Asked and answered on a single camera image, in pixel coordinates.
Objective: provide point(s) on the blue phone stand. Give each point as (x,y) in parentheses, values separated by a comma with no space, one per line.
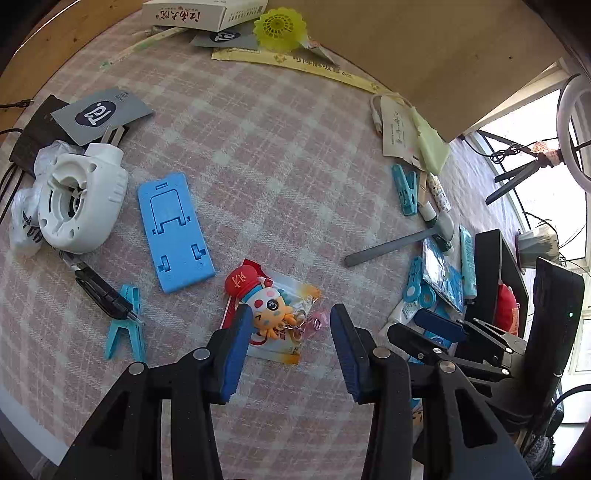
(180,272)

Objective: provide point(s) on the plaid cloth desktop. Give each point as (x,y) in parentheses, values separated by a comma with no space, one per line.
(286,184)

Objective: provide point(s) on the pink badge tag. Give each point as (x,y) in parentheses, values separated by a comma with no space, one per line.
(318,321)

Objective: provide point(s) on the grey card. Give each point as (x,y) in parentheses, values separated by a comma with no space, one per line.
(101,113)
(226,39)

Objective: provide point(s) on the wooden clothespin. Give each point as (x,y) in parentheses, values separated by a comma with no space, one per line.
(422,189)

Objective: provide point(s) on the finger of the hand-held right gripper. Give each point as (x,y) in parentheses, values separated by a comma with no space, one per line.
(415,344)
(441,323)

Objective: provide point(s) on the black tray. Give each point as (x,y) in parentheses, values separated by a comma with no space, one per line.
(487,277)

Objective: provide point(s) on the black tripod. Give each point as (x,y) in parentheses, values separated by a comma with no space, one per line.
(512,182)

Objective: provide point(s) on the slatted wooden panel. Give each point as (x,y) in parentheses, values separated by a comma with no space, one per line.
(55,41)

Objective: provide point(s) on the teal tube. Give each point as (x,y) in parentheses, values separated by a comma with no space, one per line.
(467,263)

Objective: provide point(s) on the pale green cloth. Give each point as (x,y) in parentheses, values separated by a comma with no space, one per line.
(434,147)

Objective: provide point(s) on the beige paper packet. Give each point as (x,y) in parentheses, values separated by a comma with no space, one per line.
(399,134)

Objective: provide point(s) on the white handheld fan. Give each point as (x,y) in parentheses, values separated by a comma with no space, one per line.
(101,184)

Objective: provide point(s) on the dotted small tube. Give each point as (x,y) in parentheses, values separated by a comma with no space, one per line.
(438,194)

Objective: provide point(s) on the orange white snack packet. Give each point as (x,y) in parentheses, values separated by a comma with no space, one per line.
(281,353)

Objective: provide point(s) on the black pen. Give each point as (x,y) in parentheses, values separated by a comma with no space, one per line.
(104,295)

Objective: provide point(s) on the yellow paper strip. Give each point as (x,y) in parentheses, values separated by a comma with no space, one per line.
(300,64)

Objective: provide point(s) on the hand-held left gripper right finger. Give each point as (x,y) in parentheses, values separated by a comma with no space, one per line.
(346,357)

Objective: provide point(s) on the grey flat stick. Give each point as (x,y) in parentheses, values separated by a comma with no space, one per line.
(388,249)

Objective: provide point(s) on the blue zip packet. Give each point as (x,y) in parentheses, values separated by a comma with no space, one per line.
(443,277)

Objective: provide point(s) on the white cardboard box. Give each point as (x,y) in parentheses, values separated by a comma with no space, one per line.
(198,11)

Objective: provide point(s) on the blue plastic clothespin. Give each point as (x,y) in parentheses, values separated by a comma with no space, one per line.
(406,194)
(124,332)

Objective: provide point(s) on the yellow flower shaped fan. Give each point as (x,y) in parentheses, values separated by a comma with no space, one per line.
(279,30)

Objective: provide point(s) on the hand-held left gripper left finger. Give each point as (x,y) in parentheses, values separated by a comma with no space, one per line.
(236,355)

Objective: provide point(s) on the red bag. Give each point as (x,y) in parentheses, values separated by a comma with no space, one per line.
(507,304)

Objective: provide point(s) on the pale green paper strip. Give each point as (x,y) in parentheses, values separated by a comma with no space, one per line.
(152,39)

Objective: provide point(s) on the plywood board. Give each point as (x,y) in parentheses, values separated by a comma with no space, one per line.
(415,46)

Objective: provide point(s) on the potted spider plant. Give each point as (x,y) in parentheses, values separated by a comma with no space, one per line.
(535,244)

